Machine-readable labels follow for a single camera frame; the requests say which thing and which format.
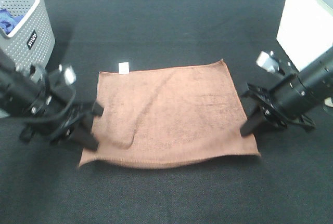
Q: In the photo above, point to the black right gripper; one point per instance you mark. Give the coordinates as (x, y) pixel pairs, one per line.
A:
(284, 104)

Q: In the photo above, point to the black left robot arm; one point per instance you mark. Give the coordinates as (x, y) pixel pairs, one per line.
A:
(10, 99)

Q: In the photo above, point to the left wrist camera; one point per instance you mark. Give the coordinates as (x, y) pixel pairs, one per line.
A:
(68, 74)

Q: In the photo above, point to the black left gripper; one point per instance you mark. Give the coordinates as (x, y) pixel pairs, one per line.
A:
(49, 109)

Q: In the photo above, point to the white plastic storage bin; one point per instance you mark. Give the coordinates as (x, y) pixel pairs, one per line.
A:
(305, 30)

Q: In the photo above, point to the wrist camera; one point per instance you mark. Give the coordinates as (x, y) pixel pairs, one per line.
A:
(267, 62)
(68, 74)

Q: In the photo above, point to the grey perforated laundry basket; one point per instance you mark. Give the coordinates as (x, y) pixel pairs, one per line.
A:
(28, 47)

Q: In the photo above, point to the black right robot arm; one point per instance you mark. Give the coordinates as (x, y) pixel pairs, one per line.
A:
(321, 70)

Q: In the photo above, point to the blue cloth in basket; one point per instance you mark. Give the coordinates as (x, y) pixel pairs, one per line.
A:
(9, 22)

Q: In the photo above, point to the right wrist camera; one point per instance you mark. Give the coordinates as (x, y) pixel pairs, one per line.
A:
(267, 62)

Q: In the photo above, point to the brown microfibre towel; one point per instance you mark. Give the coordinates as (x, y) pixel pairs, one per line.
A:
(169, 117)

